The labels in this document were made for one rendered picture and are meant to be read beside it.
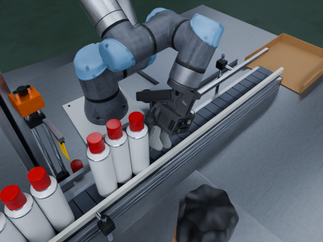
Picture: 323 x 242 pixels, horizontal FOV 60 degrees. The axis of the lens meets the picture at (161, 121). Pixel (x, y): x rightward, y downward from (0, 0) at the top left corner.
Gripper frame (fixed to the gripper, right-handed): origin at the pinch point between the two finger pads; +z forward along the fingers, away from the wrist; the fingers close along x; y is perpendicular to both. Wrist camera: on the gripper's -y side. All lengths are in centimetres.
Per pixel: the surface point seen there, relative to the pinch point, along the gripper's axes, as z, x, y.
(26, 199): 5.2, -32.1, 1.4
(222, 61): -24.0, 34.3, -8.5
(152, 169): 3.4, -1.5, 5.1
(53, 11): 31, 135, -296
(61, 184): 9.0, -21.3, -3.2
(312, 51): -39, 86, 3
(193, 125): -4.7, 19.1, 0.2
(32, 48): 59, 86, -233
